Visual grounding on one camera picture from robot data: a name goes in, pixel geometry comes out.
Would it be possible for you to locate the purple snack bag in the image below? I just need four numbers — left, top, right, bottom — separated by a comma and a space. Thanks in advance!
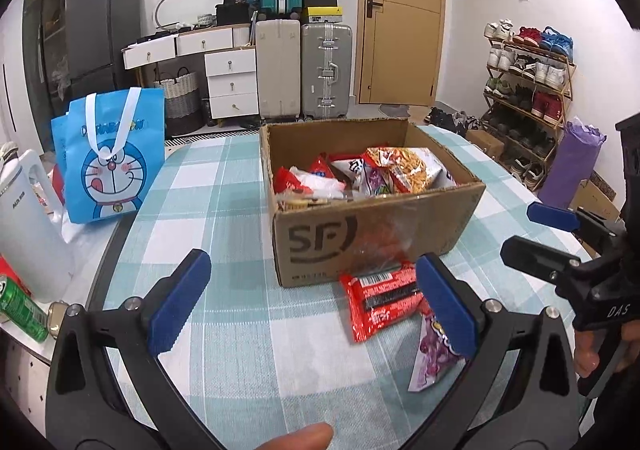
408, 313, 462, 392

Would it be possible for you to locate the red black snack packet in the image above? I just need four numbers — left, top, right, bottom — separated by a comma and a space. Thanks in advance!
340, 263, 432, 343

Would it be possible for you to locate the orange noodle snack bag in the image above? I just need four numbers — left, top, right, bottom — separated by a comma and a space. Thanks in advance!
363, 147, 442, 193

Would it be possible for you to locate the red noodle snack bag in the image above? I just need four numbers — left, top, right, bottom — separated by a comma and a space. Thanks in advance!
430, 153, 458, 189

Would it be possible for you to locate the silver snack bag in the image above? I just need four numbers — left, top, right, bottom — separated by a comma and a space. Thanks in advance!
329, 157, 367, 191

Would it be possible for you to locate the red white snack packet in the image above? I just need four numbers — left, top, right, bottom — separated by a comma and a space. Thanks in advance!
290, 166, 345, 200

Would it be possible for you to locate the red chip snack bag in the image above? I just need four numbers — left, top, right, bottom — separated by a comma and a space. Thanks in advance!
272, 167, 312, 196

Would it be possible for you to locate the person's right hand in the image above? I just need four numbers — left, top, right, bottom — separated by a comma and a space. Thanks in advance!
572, 319, 640, 380

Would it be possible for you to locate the person's left hand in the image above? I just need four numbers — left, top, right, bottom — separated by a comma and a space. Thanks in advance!
257, 422, 334, 450

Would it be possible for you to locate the small cardboard box on floor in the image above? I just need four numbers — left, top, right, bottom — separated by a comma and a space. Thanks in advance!
570, 171, 620, 222

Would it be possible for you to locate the small beige case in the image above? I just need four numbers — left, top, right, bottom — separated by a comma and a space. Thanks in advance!
47, 301, 68, 340

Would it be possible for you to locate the green can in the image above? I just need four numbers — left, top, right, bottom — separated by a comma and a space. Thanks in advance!
0, 275, 49, 343

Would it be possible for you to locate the checkered tablecloth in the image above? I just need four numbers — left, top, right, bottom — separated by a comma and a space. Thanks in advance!
104, 126, 590, 449

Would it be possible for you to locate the wooden shoe rack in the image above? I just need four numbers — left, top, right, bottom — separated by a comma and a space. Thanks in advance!
480, 19, 575, 191

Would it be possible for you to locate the white kettle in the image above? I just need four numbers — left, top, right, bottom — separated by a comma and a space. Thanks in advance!
1, 141, 75, 303

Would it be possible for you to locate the SF cardboard box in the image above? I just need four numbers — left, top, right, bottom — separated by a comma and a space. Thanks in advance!
259, 119, 485, 288

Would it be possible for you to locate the blue Doraemon tote bag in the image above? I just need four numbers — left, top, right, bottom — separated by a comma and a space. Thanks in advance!
51, 88, 165, 224

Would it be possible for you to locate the woven laundry basket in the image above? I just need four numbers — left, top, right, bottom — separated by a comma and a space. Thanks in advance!
154, 67, 205, 137

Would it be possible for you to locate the silver suitcase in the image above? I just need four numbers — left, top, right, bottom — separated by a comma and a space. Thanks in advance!
300, 22, 352, 119

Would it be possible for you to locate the wooden door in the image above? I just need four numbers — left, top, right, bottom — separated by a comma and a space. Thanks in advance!
355, 0, 446, 106

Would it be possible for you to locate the beige suitcase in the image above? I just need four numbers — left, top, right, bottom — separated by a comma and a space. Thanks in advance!
256, 19, 302, 120

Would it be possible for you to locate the white drawer desk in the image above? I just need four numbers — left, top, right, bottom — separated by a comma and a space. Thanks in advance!
122, 24, 259, 120

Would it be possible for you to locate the dark refrigerator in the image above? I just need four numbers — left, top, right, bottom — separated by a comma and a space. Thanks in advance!
42, 0, 141, 105

